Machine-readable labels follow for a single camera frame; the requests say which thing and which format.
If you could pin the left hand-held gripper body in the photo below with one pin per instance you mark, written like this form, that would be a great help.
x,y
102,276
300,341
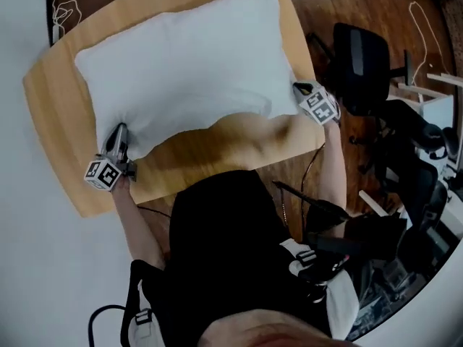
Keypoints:
x,y
103,175

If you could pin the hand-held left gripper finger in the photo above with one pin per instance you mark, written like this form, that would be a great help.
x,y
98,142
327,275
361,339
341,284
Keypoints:
x,y
123,145
111,146

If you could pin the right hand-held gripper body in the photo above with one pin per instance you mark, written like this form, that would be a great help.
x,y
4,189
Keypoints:
x,y
322,107

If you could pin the white pillowcase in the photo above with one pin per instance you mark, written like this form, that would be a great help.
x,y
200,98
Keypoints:
x,y
181,56

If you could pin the person's right forearm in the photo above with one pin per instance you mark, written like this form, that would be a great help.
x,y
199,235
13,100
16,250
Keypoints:
x,y
334,168

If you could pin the person's left forearm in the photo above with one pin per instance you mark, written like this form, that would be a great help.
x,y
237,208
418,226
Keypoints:
x,y
137,222

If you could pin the white wooden bar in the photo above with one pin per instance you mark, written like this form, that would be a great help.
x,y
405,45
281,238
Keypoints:
x,y
374,204

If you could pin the white desk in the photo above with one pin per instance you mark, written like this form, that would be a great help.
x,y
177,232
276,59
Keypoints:
x,y
439,103

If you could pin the black equipment box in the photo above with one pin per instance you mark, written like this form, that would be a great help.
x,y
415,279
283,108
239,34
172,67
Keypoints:
x,y
376,237

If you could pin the person's torso in black shirt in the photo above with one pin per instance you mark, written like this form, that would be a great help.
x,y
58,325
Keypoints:
x,y
224,248

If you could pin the person's head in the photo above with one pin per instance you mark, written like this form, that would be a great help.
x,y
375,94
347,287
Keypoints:
x,y
275,331

